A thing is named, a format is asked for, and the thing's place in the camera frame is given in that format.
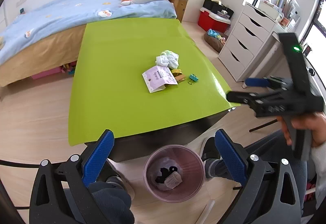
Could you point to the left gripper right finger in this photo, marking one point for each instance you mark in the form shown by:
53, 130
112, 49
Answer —
268, 192

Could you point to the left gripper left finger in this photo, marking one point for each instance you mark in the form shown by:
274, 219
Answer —
48, 203

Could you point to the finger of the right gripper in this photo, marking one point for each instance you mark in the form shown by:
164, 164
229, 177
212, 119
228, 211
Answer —
269, 82
279, 98

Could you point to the teal binder clip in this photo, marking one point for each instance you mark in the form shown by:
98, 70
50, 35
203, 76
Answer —
193, 79

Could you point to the green white striped sock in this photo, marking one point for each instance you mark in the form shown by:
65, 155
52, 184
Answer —
173, 59

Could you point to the purple paper packet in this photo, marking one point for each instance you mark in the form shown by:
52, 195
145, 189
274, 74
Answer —
157, 77

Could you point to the pink trash bin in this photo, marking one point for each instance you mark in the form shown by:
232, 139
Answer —
173, 173

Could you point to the person's right hand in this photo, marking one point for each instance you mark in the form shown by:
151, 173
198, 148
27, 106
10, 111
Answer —
314, 122

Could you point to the white desk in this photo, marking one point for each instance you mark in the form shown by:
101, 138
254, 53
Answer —
285, 59

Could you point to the white drawer cabinet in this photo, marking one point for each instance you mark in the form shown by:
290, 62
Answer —
245, 44

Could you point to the brown pet bed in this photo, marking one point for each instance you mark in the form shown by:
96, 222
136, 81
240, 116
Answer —
215, 39

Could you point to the red storage box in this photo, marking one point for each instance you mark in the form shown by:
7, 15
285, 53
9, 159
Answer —
208, 20

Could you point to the wooden clothespin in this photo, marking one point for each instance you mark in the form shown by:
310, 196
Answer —
180, 78

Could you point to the black storage bins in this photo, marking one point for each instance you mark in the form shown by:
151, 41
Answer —
216, 7

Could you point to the yellow tape roll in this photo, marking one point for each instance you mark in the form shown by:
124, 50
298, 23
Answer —
176, 72

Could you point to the green table cover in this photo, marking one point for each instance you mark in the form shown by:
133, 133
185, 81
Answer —
109, 91

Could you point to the bed with blue blanket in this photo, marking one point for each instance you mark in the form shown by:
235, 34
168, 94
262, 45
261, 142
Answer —
50, 35

